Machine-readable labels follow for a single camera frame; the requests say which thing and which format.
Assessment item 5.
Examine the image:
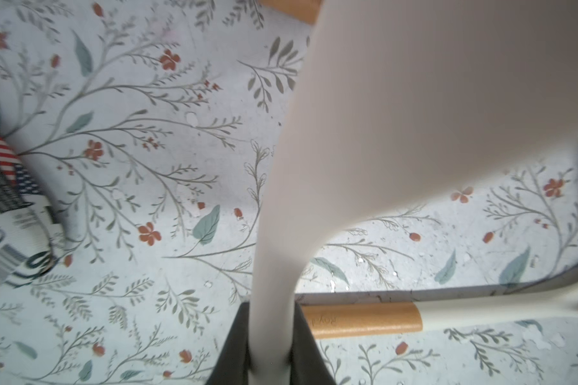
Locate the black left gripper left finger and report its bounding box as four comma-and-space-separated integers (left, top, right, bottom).
206, 303, 250, 385

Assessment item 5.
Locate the cream skimmer orange handle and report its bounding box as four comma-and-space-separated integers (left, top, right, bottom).
247, 1, 578, 384

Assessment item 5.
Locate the cream skimmer brown handle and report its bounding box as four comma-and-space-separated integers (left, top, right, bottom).
259, 0, 324, 25

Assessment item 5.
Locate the flag print rolled pouch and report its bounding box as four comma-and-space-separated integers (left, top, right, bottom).
0, 136, 64, 287

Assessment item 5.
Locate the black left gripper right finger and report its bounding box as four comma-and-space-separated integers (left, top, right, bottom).
290, 303, 336, 385

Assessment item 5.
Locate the cream skimmer tan handle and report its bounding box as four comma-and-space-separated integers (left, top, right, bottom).
300, 283, 578, 340

